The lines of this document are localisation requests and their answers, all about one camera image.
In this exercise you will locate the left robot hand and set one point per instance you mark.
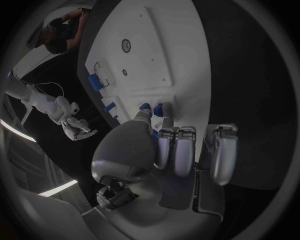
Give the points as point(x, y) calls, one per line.
point(131, 150)

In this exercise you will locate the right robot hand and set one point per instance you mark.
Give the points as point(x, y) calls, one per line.
point(77, 128)

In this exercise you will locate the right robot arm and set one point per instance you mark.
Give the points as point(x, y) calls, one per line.
point(44, 103)

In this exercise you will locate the white task board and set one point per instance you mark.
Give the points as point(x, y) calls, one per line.
point(152, 46)

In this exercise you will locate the blue plug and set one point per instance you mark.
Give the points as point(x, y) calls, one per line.
point(109, 107)

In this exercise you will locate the large blue block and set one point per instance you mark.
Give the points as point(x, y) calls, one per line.
point(95, 82)

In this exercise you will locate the person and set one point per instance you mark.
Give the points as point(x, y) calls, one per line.
point(61, 37)

